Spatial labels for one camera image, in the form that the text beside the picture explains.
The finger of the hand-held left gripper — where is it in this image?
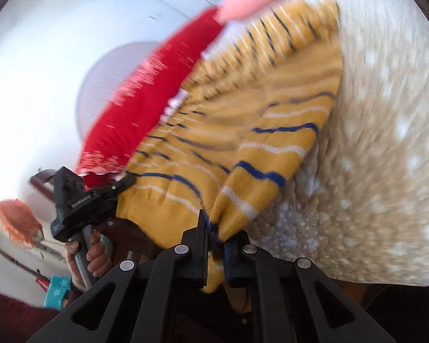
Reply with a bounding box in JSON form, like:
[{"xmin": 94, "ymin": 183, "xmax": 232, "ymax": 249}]
[{"xmin": 99, "ymin": 172, "xmax": 136, "ymax": 201}]

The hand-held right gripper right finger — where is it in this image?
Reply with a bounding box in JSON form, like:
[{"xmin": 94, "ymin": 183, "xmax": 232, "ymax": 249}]
[{"xmin": 225, "ymin": 231, "xmax": 397, "ymax": 343}]

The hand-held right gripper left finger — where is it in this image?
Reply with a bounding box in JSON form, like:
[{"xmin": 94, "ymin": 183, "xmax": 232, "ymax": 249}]
[{"xmin": 27, "ymin": 209, "xmax": 210, "ymax": 343}]

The yellow striped knit sweater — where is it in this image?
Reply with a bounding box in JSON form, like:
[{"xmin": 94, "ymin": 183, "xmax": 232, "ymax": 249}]
[{"xmin": 116, "ymin": 0, "xmax": 344, "ymax": 294}]

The person's left hand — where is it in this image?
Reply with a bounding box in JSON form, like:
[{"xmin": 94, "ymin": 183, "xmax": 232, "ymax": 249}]
[{"xmin": 64, "ymin": 232, "xmax": 116, "ymax": 293}]

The orange fringed lamp shade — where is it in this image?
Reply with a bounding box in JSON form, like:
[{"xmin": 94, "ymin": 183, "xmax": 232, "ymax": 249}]
[{"xmin": 0, "ymin": 199, "xmax": 43, "ymax": 250}]

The red knit garment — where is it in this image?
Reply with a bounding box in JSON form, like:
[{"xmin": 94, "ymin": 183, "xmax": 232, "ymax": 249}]
[{"xmin": 76, "ymin": 6, "xmax": 225, "ymax": 191}]

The dark red carpet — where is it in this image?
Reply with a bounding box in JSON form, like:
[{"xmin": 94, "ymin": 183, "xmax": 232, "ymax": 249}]
[{"xmin": 0, "ymin": 292, "xmax": 67, "ymax": 343}]

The beige white-spotted blanket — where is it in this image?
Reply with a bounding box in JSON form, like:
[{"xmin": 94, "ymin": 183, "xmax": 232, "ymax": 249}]
[{"xmin": 252, "ymin": 0, "xmax": 429, "ymax": 287}]

